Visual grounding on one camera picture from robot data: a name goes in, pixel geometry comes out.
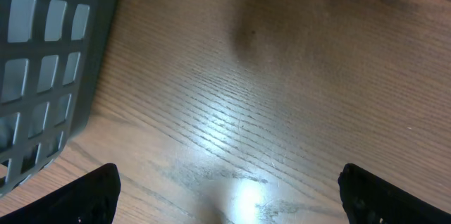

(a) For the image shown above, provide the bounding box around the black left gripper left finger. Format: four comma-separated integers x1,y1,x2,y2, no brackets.
1,163,121,224

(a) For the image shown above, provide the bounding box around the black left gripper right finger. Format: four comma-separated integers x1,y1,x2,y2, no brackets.
338,163,450,224

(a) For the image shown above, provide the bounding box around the dark grey plastic mesh basket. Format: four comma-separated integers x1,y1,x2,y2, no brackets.
1,0,117,195

